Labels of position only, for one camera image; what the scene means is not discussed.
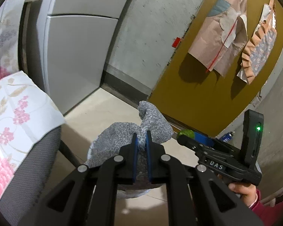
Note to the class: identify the pink apron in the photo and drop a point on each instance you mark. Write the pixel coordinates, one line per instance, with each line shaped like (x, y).
(216, 40)

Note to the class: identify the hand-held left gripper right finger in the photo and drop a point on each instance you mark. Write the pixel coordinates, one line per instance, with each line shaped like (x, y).
(149, 150)

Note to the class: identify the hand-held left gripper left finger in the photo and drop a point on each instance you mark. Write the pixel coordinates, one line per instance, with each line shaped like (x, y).
(135, 146)

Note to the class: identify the person's right hand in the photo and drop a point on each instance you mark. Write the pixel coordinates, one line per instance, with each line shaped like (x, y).
(243, 191)

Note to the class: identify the grey and white towel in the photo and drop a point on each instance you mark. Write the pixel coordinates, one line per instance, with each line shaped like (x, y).
(118, 134)

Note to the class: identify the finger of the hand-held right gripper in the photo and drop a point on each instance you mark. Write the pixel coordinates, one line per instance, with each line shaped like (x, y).
(187, 142)
(203, 139)

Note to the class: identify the grey refrigerator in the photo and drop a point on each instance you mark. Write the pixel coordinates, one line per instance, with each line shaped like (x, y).
(80, 51)

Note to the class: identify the green ball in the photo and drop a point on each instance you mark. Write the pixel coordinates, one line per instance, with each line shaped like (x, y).
(187, 133)

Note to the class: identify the grey chair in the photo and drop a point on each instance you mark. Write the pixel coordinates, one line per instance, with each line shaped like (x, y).
(33, 164)

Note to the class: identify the floral ruffled apron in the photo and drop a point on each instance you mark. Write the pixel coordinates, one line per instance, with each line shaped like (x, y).
(259, 49)

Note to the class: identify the mustard yellow door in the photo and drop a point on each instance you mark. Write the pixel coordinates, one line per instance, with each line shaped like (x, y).
(197, 98)

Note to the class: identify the person's right forearm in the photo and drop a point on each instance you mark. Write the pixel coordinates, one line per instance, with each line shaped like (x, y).
(268, 214)

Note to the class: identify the blue can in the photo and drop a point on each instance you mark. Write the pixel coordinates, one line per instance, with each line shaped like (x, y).
(226, 137)

